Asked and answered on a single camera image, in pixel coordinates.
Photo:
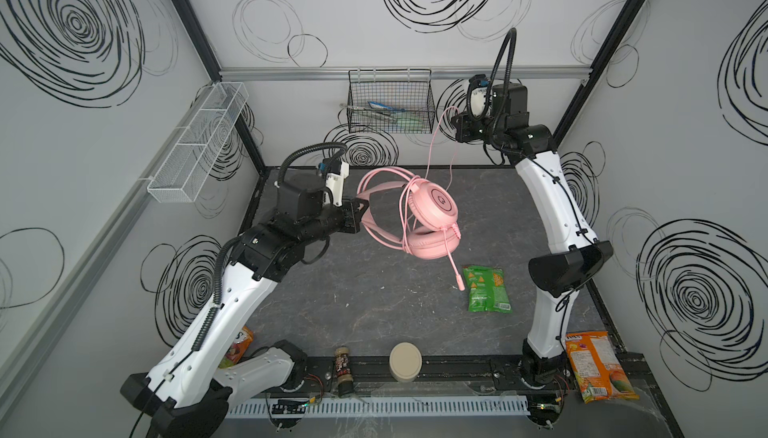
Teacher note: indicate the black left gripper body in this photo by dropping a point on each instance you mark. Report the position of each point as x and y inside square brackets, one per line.
[353, 215]

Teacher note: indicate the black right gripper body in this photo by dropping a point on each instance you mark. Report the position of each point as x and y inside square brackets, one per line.
[460, 129]

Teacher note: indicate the pink headphones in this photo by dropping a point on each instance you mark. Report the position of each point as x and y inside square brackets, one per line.
[428, 214]

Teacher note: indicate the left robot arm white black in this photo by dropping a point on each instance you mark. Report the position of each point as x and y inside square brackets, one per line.
[188, 393]

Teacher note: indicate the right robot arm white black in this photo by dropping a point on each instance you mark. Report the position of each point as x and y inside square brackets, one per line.
[497, 116]

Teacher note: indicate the green snack bag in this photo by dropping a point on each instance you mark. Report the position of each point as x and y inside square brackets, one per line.
[487, 292]

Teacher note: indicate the beige round lid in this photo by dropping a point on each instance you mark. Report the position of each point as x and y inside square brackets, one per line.
[405, 362]

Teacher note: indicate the orange white snack bag left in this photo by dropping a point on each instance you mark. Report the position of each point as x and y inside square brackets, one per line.
[237, 349]

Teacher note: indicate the small brown bottle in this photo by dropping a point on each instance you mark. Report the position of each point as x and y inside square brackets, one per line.
[343, 372]

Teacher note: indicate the orange snack bag right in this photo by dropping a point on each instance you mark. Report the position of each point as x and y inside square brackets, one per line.
[597, 369]

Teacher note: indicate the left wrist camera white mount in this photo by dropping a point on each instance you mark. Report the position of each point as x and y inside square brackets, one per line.
[334, 172]

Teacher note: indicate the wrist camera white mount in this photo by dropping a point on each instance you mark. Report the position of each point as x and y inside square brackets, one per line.
[479, 96]
[334, 172]

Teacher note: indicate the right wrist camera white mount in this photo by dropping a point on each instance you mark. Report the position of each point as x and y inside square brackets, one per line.
[479, 96]

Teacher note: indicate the black wire basket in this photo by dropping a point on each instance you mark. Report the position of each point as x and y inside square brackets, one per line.
[376, 95]

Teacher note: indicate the clear plastic wall shelf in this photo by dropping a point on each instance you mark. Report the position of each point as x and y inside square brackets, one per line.
[187, 166]

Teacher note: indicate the white slotted cable duct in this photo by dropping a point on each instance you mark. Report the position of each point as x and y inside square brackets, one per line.
[387, 407]

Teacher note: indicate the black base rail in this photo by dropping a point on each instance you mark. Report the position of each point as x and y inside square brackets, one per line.
[517, 373]

